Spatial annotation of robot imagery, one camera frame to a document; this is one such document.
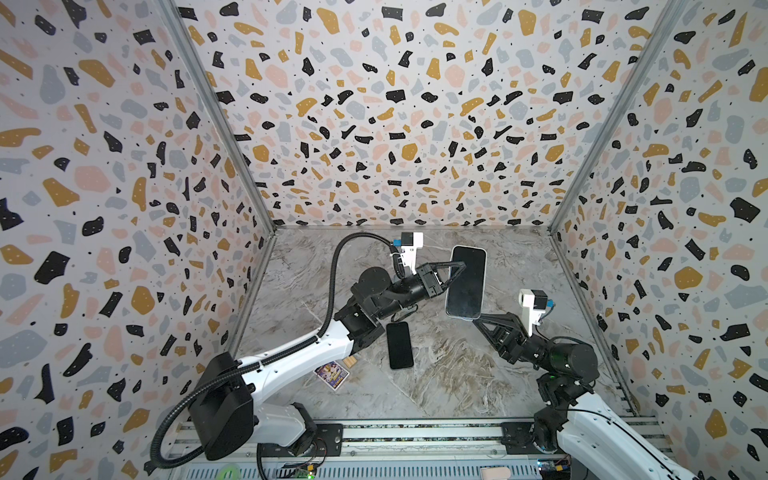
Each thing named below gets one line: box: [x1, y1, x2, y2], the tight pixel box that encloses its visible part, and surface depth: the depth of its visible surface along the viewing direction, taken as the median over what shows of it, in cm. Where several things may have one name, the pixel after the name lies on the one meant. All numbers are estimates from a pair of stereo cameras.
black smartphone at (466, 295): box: [447, 248, 486, 317], surface depth 61 cm
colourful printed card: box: [313, 360, 351, 392], surface depth 85 cm
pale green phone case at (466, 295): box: [445, 245, 487, 321], surface depth 61 cm
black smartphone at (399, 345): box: [386, 321, 414, 370], surface depth 92 cm
